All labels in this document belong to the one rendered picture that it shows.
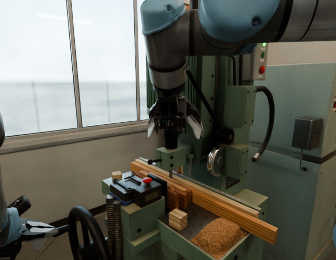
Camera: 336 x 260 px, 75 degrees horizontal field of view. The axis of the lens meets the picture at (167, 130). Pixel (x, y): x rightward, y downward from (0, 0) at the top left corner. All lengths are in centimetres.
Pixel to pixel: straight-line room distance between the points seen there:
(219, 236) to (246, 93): 47
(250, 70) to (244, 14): 69
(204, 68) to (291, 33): 55
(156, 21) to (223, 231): 52
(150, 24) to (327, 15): 23
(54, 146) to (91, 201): 66
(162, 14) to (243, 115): 54
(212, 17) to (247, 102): 62
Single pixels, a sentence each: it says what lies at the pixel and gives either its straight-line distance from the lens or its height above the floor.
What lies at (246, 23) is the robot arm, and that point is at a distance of 24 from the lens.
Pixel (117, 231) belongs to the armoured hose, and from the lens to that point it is 72.
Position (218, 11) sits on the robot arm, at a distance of 24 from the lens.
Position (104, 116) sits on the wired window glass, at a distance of 222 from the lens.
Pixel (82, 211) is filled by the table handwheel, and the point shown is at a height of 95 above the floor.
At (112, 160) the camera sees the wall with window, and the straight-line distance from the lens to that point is 228.
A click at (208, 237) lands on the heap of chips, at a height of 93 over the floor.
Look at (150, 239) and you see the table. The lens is 72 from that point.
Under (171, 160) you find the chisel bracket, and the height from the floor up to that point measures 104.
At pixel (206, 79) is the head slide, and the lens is 83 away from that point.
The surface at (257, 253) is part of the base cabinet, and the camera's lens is 123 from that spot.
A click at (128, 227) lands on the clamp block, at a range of 68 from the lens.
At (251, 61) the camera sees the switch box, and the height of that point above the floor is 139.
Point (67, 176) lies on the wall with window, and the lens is 218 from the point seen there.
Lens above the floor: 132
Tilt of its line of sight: 13 degrees down
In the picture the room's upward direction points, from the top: straight up
